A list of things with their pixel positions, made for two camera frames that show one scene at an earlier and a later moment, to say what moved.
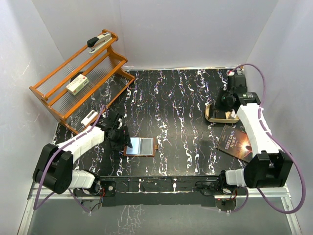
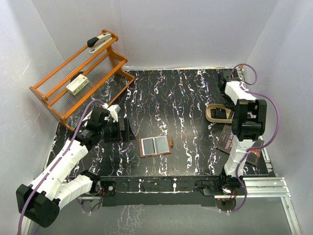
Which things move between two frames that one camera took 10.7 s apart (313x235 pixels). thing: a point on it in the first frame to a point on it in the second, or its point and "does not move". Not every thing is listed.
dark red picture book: [235, 142] does not move
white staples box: [78, 84] does not move
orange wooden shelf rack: [78, 91] does not move
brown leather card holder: [142, 147] to [155, 146]
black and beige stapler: [95, 43] does not move
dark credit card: [146, 146] to [160, 144]
